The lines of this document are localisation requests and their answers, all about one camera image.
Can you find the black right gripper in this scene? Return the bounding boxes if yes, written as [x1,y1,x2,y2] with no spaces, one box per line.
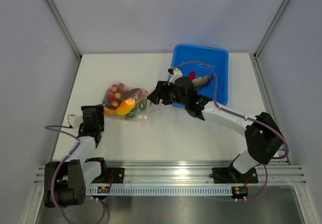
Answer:
[148,81,189,107]

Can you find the clear zip top bag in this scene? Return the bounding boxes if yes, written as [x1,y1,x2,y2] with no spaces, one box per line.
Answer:
[102,82,161,121]

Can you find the red toy chili pepper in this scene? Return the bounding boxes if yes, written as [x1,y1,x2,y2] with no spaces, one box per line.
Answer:
[188,71,196,82]

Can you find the grey toy fish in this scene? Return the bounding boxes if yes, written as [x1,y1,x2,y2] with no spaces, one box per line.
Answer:
[192,76,213,91]

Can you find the green toy pepper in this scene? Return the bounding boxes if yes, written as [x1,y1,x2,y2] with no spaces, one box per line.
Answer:
[125,99,147,120]

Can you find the orange toy fruit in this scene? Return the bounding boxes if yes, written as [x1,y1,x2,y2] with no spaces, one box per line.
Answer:
[115,98,137,116]

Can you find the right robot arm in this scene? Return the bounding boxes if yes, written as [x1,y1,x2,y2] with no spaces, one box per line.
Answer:
[147,77,285,184]

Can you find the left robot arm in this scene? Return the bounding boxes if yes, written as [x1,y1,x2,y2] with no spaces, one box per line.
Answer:
[44,105,109,209]

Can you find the orange toy croissant bread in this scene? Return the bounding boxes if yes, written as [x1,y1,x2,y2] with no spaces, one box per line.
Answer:
[104,107,116,116]

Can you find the red toy grape bunch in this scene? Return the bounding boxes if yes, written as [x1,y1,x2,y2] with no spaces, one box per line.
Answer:
[103,83,129,109]

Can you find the blue plastic bin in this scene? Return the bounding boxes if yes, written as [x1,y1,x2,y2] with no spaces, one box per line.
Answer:
[171,44,229,105]

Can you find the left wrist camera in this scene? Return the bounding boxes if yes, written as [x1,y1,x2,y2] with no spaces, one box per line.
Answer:
[67,114,83,129]

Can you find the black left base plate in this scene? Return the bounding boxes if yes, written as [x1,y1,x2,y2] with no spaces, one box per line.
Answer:
[108,167,125,184]

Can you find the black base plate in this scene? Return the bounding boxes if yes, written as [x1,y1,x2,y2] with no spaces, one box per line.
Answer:
[209,167,258,184]
[108,167,125,184]

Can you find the white slotted cable duct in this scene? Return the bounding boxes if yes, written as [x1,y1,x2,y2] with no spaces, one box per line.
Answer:
[86,186,232,196]

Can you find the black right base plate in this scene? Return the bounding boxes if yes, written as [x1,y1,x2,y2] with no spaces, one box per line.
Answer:
[209,167,258,184]

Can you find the aluminium frame post left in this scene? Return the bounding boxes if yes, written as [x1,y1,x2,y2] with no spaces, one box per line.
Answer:
[45,0,82,61]

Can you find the aluminium frame post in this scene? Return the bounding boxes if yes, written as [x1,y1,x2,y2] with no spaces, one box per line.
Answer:
[254,0,291,60]
[45,0,82,61]

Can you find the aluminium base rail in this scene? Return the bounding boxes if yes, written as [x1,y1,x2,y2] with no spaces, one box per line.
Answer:
[35,160,306,184]

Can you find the aluminium frame post right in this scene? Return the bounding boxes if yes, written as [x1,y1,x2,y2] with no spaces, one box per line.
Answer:
[254,0,291,60]

